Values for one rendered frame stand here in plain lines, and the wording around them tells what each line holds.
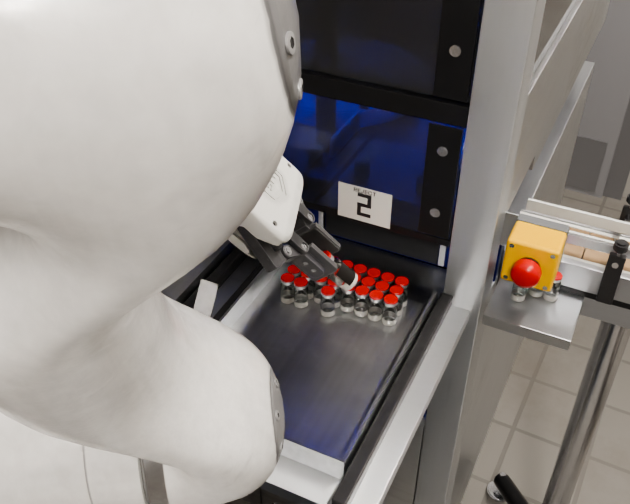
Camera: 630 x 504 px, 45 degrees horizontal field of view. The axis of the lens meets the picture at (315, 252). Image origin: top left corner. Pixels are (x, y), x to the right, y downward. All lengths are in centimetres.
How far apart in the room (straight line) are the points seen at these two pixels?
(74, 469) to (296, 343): 62
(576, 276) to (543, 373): 115
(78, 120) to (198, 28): 3
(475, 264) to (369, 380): 23
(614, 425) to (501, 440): 32
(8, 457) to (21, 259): 27
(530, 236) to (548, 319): 16
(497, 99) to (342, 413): 45
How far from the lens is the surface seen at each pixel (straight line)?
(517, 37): 94
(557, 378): 235
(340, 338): 110
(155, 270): 23
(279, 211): 69
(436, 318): 112
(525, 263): 106
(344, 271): 77
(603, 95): 297
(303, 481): 95
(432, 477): 150
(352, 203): 113
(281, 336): 111
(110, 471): 52
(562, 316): 120
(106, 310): 26
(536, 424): 222
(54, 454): 52
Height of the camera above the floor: 166
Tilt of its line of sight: 38 degrees down
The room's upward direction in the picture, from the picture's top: straight up
